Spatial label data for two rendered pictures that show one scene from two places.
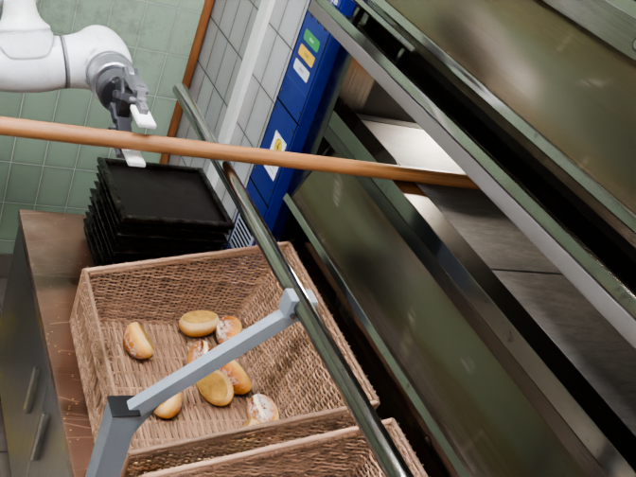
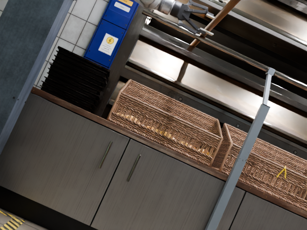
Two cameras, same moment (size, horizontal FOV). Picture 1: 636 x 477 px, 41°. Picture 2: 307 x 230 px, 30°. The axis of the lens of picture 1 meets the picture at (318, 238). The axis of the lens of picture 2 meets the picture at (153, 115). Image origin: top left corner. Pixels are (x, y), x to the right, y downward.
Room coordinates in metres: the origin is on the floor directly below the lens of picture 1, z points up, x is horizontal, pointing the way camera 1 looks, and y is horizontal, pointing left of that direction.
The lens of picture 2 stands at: (-0.01, 2.70, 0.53)
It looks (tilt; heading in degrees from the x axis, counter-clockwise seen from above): 4 degrees up; 301
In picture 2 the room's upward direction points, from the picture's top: 25 degrees clockwise
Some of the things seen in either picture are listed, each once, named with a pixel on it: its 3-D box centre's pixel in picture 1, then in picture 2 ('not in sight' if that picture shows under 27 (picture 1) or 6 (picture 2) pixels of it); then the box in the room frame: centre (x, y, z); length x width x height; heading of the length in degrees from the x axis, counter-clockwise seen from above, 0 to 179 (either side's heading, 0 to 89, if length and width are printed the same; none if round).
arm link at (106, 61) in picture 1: (112, 79); (166, 4); (1.51, 0.48, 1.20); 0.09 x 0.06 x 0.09; 124
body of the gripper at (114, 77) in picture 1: (120, 97); (181, 11); (1.45, 0.44, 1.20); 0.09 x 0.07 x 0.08; 34
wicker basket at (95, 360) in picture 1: (211, 357); (166, 119); (1.46, 0.11, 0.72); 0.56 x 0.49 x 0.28; 32
